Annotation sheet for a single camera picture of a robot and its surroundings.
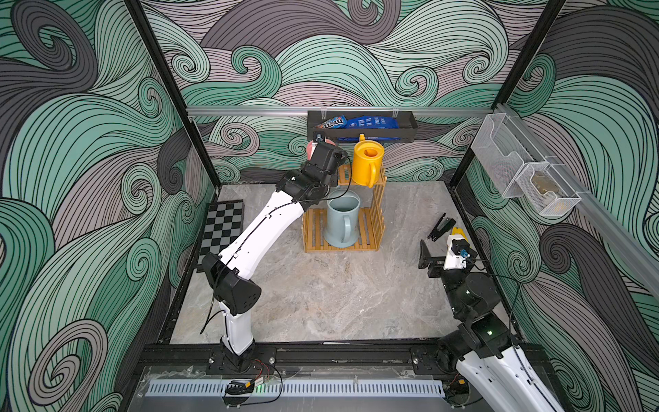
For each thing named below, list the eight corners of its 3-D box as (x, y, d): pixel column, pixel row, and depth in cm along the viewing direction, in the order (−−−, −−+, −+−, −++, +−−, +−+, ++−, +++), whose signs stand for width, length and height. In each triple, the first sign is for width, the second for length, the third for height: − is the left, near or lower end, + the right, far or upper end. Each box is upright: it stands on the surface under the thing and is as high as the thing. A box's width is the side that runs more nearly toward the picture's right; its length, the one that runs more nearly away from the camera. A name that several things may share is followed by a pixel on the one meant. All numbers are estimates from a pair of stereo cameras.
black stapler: (427, 237, 103) (428, 234, 102) (443, 216, 110) (444, 213, 109) (440, 245, 101) (442, 242, 99) (455, 223, 108) (457, 220, 106)
